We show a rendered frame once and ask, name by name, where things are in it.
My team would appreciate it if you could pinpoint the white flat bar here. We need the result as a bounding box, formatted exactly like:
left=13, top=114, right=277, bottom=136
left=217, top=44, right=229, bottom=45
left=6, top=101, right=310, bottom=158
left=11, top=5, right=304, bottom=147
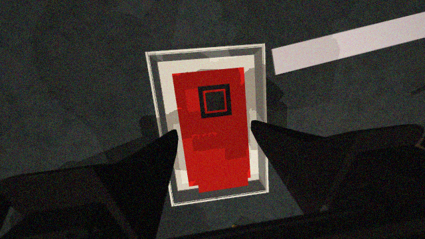
left=271, top=12, right=425, bottom=75

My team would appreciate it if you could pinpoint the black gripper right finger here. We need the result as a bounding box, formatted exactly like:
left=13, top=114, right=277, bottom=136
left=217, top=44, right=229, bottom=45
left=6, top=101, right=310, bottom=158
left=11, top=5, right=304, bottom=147
left=250, top=120, right=424, bottom=214

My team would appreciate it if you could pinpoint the tan wooden floor panel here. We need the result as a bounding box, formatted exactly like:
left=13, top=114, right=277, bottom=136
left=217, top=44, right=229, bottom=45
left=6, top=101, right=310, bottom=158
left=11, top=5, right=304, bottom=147
left=415, top=138, right=425, bottom=149

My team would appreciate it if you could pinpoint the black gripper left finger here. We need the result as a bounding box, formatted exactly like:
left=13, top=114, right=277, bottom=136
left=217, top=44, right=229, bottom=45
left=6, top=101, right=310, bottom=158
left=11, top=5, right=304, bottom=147
left=0, top=129, right=179, bottom=239

